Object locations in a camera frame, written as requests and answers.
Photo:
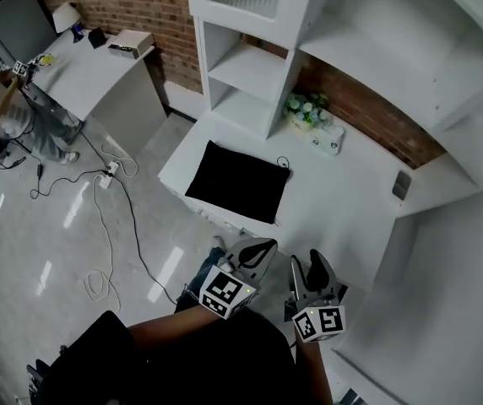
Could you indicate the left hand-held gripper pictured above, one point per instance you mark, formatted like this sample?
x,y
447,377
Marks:
x,y
222,289

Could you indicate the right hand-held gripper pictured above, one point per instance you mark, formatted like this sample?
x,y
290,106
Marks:
x,y
330,321

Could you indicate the black cloth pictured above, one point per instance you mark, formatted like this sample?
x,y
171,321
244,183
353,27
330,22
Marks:
x,y
237,184

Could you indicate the person's right forearm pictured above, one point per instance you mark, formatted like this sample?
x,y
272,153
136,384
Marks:
x,y
315,374

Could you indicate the person's left forearm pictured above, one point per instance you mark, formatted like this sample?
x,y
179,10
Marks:
x,y
169,331

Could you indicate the white desk with drawers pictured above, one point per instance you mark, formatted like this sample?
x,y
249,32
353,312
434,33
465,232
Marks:
x,y
343,192

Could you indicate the person's black shirt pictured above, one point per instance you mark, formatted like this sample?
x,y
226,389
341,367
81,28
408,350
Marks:
x,y
203,369

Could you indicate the small grey device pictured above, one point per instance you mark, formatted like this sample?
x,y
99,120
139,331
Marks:
x,y
402,184

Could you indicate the white cabinet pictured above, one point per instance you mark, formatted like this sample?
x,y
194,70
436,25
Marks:
x,y
444,302

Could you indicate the white tissue pack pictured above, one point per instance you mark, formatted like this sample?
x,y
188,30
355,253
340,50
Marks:
x,y
328,142

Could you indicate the cream pot of daisy flowers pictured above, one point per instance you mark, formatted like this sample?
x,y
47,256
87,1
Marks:
x,y
305,112

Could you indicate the black power adapter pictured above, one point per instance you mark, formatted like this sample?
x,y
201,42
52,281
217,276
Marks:
x,y
39,171

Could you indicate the white shelf hutch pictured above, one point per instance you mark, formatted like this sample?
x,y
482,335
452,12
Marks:
x,y
393,57

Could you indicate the white side table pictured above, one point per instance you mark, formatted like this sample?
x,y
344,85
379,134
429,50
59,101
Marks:
x,y
93,82

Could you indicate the beige box device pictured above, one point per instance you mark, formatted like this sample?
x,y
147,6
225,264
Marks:
x,y
129,42

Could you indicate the small black box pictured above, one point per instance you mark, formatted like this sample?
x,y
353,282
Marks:
x,y
97,38

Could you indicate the small yellow object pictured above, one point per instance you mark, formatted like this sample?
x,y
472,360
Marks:
x,y
47,59

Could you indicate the white shade table lamp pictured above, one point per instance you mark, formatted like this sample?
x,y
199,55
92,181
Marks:
x,y
66,17

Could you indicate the grey board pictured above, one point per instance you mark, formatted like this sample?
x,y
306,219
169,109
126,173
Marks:
x,y
20,23

